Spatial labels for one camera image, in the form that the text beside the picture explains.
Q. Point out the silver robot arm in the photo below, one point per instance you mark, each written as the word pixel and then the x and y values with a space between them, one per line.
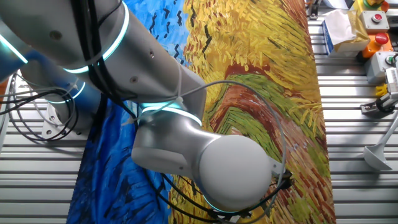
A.
pixel 233 171

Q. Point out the wheatfield painting print cloth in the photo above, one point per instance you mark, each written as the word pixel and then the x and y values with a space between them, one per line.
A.
pixel 264 62

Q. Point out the tissue box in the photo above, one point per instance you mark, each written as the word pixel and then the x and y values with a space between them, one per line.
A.
pixel 345 31

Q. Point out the white paper sheet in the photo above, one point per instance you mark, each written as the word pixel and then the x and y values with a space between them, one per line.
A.
pixel 335 3

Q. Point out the grey box green button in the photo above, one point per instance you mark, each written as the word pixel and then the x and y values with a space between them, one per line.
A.
pixel 376 67

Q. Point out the yellow clip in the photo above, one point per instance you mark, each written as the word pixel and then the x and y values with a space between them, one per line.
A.
pixel 381 91

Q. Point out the orange emergency stop box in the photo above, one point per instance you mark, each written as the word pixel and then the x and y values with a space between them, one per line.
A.
pixel 371 49

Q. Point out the grey box red button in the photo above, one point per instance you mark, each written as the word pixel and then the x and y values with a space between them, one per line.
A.
pixel 370 25

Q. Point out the yellow pendant box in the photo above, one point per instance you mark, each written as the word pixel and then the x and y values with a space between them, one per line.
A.
pixel 362 5

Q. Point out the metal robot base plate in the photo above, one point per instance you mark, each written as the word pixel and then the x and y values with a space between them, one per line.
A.
pixel 49 127

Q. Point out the black metal bracket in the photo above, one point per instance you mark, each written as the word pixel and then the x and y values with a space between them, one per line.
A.
pixel 312 11

